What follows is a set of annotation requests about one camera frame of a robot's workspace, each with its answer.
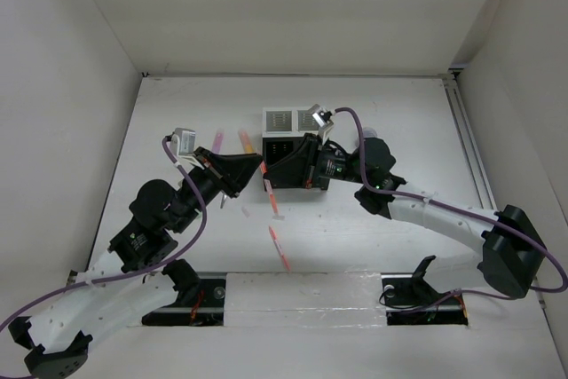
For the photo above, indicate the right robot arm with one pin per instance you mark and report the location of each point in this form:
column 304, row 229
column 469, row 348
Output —
column 506, row 241

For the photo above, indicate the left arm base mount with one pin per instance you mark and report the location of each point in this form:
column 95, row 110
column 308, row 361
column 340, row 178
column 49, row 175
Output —
column 200, row 299

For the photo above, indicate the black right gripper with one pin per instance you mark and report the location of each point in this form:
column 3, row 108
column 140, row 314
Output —
column 294, row 167

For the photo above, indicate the orange highlighter marker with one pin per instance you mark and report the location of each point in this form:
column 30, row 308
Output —
column 246, row 143

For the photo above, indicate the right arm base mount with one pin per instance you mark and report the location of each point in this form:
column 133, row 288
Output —
column 410, row 301

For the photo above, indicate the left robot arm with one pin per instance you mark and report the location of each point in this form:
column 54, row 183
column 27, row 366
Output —
column 141, row 270

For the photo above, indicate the aluminium rail right side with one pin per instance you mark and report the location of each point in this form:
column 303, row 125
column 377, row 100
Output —
column 468, row 142

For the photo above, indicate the purple highlighter marker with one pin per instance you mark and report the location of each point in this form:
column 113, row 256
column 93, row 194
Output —
column 218, row 141

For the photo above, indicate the red pen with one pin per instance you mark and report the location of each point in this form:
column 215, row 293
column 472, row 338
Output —
column 279, row 249
column 275, row 209

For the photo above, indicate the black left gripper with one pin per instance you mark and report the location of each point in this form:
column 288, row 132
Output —
column 232, row 173

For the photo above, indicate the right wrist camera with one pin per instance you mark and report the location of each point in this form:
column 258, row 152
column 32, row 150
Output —
column 322, row 117

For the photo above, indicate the white slotted organizer box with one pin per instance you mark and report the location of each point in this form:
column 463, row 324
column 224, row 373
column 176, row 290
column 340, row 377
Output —
column 288, row 122

